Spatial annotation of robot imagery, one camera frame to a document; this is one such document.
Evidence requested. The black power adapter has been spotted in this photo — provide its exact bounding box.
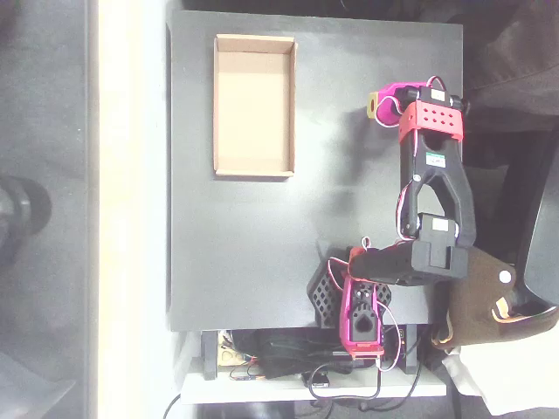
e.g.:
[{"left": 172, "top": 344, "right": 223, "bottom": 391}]
[{"left": 255, "top": 327, "right": 353, "bottom": 380}]

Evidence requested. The white cloth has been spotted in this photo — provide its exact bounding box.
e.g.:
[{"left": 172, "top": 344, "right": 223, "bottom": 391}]
[{"left": 443, "top": 344, "right": 559, "bottom": 416}]

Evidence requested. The cardboard box tray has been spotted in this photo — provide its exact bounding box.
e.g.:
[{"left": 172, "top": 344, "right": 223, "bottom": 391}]
[{"left": 212, "top": 33, "right": 298, "bottom": 179}]

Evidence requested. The black round cylinder object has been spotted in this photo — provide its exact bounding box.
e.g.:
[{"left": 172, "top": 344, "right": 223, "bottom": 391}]
[{"left": 0, "top": 175, "right": 53, "bottom": 265}]

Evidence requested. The white shelf board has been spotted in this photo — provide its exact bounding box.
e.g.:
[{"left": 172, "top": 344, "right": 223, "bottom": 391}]
[{"left": 181, "top": 357, "right": 447, "bottom": 405}]

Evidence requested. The light wooden piece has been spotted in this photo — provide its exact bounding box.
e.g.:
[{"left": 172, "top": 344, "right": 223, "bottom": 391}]
[{"left": 217, "top": 331, "right": 245, "bottom": 367}]

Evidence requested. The black power cable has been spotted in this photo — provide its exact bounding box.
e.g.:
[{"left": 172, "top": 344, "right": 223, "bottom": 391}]
[{"left": 163, "top": 392, "right": 183, "bottom": 419}]

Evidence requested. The black looped cable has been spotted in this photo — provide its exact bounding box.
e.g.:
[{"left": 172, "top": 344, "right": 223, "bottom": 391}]
[{"left": 305, "top": 361, "right": 423, "bottom": 412}]

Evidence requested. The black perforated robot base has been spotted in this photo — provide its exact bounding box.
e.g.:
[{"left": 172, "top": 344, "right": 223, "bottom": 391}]
[{"left": 307, "top": 261, "right": 394, "bottom": 329}]

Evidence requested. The person in dark clothing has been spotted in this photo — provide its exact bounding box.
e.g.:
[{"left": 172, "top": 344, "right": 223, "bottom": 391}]
[{"left": 462, "top": 0, "right": 559, "bottom": 132}]

